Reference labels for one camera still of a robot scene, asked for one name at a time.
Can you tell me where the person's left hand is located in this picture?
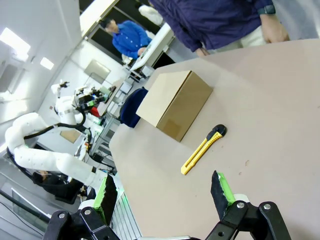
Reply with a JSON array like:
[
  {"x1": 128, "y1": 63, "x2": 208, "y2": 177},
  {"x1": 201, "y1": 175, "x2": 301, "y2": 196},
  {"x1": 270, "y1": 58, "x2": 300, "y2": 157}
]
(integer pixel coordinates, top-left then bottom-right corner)
[{"x1": 261, "y1": 13, "x2": 291, "y2": 45}]

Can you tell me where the dark wrist watch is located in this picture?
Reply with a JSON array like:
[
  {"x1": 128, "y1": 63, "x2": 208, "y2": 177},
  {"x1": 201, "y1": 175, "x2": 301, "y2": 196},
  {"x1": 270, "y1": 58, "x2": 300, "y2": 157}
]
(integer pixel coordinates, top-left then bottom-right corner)
[{"x1": 257, "y1": 4, "x2": 276, "y2": 16}]

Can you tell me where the white framed wall board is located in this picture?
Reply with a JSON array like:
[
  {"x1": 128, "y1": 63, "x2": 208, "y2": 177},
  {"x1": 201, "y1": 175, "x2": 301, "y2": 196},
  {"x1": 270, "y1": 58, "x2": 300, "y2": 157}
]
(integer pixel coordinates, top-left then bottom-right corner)
[{"x1": 83, "y1": 59, "x2": 112, "y2": 85}]

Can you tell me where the large rectangular ceiling light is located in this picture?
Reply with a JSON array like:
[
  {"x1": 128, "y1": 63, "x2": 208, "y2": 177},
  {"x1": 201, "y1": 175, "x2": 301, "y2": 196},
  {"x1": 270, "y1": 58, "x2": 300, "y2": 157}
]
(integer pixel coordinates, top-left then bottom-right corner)
[{"x1": 0, "y1": 27, "x2": 31, "y2": 61}]

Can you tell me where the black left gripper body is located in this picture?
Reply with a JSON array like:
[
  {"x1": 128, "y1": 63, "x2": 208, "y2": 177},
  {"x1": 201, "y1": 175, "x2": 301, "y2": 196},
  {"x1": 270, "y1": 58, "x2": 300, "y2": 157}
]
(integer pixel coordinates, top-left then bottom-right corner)
[{"x1": 79, "y1": 94, "x2": 95, "y2": 110}]

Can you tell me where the yellow black utility knife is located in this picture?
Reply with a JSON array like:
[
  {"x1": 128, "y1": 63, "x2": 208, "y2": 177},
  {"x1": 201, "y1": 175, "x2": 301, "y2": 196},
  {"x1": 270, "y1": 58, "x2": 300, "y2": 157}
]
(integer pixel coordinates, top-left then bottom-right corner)
[{"x1": 180, "y1": 124, "x2": 228, "y2": 176}]

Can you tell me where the white background desk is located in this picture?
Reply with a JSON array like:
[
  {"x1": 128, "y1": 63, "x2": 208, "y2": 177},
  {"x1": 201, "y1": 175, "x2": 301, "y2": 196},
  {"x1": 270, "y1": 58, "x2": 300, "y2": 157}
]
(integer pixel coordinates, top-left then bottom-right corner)
[{"x1": 129, "y1": 22, "x2": 176, "y2": 73}]

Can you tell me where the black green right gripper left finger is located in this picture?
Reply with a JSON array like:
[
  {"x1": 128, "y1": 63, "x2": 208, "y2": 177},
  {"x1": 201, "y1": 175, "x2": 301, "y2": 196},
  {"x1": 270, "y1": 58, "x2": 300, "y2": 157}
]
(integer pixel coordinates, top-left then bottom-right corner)
[{"x1": 44, "y1": 173, "x2": 118, "y2": 240}]

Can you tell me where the person in navy jacket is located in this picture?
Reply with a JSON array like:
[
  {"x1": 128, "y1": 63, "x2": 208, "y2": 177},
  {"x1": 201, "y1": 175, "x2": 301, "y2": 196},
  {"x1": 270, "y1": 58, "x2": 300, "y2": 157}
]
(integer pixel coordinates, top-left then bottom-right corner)
[{"x1": 148, "y1": 0, "x2": 276, "y2": 54}]

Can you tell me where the person's right hand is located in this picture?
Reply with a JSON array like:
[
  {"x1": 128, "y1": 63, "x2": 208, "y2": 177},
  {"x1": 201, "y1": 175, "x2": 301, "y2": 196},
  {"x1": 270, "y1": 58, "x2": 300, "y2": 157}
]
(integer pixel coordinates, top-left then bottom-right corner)
[{"x1": 194, "y1": 47, "x2": 211, "y2": 57}]

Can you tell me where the brown cardboard box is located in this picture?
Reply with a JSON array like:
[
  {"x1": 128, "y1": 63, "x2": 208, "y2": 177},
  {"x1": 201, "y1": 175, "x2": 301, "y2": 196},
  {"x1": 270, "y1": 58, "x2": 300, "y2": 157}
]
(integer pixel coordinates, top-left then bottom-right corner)
[{"x1": 135, "y1": 70, "x2": 214, "y2": 143}]

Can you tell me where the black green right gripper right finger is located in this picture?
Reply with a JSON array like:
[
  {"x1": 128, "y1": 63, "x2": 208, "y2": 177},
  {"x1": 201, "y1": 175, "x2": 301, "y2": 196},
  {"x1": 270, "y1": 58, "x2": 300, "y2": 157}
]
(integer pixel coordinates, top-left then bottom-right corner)
[{"x1": 204, "y1": 170, "x2": 292, "y2": 240}]

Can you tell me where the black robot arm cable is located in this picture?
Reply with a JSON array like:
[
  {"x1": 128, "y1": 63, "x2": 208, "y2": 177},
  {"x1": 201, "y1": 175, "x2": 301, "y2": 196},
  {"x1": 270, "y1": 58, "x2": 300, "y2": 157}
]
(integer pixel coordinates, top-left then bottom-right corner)
[{"x1": 23, "y1": 106, "x2": 93, "y2": 151}]

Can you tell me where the person in blue shirt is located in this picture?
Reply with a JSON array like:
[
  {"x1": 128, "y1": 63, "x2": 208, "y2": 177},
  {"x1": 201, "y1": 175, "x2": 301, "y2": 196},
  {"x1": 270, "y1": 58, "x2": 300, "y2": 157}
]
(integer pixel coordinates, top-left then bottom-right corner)
[{"x1": 99, "y1": 17, "x2": 153, "y2": 61}]

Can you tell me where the dark blue office chair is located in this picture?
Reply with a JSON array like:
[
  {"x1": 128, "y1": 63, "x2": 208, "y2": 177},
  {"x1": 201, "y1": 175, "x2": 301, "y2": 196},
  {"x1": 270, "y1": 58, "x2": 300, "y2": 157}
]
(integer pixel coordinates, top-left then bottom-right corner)
[{"x1": 119, "y1": 87, "x2": 149, "y2": 128}]

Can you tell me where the small rectangular ceiling light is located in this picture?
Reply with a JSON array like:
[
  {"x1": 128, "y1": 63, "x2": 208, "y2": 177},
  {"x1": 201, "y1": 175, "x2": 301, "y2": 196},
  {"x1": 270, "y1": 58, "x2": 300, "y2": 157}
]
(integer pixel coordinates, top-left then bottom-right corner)
[{"x1": 39, "y1": 56, "x2": 55, "y2": 71}]

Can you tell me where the aluminium table frame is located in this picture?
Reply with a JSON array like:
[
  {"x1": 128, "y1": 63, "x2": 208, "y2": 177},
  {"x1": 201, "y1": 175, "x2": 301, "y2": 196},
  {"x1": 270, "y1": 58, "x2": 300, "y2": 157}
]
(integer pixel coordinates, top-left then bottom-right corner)
[{"x1": 109, "y1": 191, "x2": 141, "y2": 240}]

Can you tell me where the seated person in black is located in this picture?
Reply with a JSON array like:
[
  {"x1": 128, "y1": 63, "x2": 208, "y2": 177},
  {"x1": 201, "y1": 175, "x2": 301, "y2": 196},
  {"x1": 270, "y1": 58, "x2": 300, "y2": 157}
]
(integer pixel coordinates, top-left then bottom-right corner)
[{"x1": 32, "y1": 169, "x2": 85, "y2": 205}]

